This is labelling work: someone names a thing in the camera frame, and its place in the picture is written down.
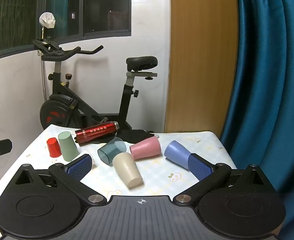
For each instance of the floral checked tablecloth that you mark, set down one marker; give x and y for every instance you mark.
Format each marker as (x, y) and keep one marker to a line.
(161, 175)

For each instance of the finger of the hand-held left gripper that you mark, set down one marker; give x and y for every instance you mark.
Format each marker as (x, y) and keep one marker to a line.
(2, 147)

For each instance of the blue cup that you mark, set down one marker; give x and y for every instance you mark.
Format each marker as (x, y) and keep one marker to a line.
(176, 153)

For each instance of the green cup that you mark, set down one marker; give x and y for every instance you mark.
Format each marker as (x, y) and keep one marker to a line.
(68, 146)

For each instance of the black cloth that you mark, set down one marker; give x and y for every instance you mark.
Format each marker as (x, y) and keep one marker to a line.
(137, 135)

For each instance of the black exercise bike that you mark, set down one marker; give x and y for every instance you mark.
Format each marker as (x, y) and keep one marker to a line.
(59, 105)

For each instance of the wooden panel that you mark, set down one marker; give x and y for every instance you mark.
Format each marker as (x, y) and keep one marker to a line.
(199, 60)

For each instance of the beige cup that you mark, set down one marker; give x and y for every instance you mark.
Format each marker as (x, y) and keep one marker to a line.
(128, 170)

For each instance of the red metal bottle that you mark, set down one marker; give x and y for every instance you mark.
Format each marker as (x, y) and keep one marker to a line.
(97, 132)

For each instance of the transparent teal cup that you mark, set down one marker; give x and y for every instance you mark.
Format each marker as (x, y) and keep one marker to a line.
(111, 151)

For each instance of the blue curtain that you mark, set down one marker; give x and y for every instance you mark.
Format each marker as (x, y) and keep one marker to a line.
(271, 85)

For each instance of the small red cup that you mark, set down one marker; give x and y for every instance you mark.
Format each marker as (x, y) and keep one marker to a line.
(53, 147)

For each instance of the dark framed window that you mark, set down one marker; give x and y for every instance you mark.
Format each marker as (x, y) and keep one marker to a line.
(62, 7)

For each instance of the pink cup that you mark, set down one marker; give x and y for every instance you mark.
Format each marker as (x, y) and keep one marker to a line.
(146, 149)

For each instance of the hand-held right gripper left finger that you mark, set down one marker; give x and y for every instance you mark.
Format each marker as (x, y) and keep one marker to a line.
(80, 167)

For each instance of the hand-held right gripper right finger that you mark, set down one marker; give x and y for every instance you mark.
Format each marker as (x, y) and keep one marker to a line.
(198, 166)

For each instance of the white cloth-wrapped knob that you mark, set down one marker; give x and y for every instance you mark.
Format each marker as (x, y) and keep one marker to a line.
(47, 20)

